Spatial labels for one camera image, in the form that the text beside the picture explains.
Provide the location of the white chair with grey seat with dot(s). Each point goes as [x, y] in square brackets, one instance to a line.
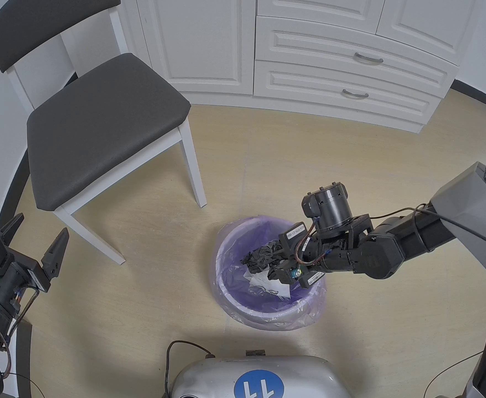
[102, 122]

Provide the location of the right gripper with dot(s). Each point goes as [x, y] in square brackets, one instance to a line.
[326, 255]

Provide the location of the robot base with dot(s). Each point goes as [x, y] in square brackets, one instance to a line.
[210, 377]

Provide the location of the white trash bin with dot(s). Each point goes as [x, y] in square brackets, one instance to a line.
[268, 316]

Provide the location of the white wardrobe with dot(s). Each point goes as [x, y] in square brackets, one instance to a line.
[317, 56]

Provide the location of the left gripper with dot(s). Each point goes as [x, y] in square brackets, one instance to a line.
[23, 278]

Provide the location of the black plastic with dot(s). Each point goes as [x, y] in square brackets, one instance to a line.
[261, 257]

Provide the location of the purple plastic bag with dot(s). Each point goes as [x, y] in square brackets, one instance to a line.
[226, 263]

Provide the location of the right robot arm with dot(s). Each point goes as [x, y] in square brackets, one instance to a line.
[392, 251]

